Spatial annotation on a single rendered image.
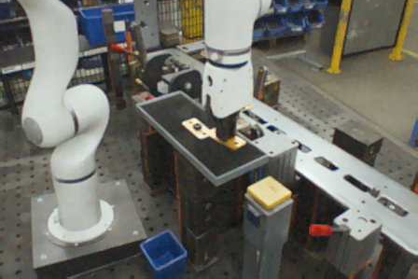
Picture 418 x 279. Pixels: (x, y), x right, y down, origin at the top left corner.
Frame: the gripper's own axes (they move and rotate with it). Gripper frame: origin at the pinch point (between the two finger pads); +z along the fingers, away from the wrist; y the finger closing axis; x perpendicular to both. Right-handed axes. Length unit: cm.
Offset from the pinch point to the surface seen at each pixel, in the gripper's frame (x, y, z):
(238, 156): -2.6, 1.3, 6.4
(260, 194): -13.5, -4.5, 6.3
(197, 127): 10.8, 1.7, 5.4
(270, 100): 30, 56, 26
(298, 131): 7.1, 40.7, 22.4
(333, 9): 158, 337, 68
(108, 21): 106, 35, 8
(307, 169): -5.8, 26.5, 22.3
